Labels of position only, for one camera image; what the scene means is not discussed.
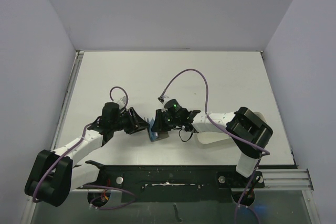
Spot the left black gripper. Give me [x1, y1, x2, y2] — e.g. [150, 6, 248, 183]
[111, 108, 149, 134]

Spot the grey blue card holder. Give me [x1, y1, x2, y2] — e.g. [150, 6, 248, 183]
[146, 118, 169, 142]

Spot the white plastic tray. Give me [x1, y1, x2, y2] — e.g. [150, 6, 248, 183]
[192, 107, 266, 145]

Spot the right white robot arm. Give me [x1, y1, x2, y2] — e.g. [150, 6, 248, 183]
[151, 99, 273, 187]

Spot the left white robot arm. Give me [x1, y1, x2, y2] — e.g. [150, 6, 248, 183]
[24, 102, 149, 207]

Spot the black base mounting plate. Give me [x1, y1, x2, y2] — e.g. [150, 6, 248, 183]
[93, 165, 265, 202]

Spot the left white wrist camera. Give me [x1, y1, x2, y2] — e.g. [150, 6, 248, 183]
[113, 95, 129, 108]

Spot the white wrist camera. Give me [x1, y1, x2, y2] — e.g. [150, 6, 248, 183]
[158, 95, 171, 105]
[113, 95, 129, 108]

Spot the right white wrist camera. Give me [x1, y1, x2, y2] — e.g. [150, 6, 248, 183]
[158, 95, 171, 105]

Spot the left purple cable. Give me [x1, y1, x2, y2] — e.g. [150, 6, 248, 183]
[31, 87, 137, 211]

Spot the left aluminium rail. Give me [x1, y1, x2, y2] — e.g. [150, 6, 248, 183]
[50, 50, 85, 150]

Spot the aluminium rail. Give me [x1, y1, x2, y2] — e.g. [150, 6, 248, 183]
[50, 50, 85, 150]
[260, 169, 313, 190]

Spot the right aluminium rail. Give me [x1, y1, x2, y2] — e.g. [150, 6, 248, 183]
[260, 169, 313, 190]

